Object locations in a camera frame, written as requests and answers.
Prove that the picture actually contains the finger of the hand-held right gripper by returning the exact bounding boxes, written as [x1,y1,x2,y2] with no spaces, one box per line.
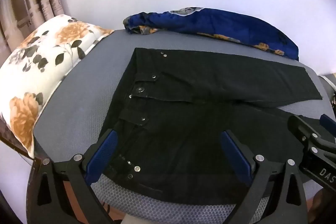
[320,114,336,139]
[287,115,336,161]

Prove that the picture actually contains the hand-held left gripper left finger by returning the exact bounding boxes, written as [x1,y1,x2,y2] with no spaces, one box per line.
[26,129,118,224]

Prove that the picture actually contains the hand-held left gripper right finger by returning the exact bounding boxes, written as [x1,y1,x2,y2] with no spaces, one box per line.
[220,130,308,224]

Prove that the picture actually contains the black pants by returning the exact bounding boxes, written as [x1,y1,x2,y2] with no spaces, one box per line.
[98,47,324,206]

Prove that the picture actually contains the grey mesh mat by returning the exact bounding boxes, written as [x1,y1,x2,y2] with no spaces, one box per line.
[33,28,334,224]

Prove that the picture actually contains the white floral pillow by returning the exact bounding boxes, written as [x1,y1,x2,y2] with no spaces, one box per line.
[0,14,115,160]

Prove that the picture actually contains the blue floral blanket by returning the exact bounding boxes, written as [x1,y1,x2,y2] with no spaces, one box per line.
[123,7,300,61]

